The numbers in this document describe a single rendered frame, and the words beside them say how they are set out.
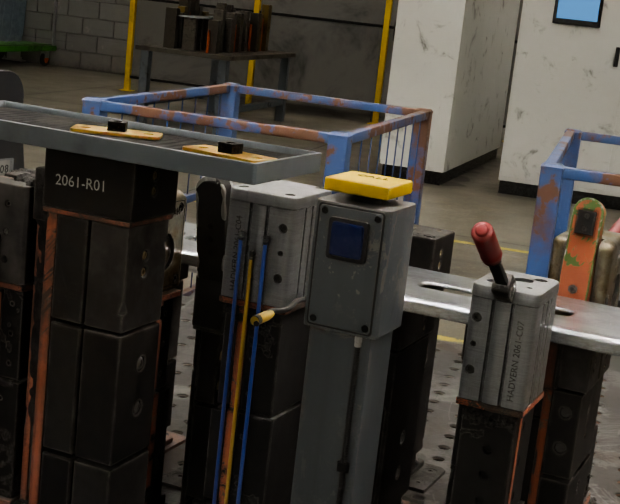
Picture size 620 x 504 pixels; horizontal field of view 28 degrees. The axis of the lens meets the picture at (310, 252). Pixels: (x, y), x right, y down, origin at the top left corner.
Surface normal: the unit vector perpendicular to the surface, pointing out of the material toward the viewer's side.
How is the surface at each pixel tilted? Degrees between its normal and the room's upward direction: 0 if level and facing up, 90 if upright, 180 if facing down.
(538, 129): 90
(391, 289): 90
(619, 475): 0
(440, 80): 90
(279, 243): 90
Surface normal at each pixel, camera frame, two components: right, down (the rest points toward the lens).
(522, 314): -0.41, 0.15
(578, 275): -0.38, -0.07
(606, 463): 0.11, -0.97
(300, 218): 0.90, 0.18
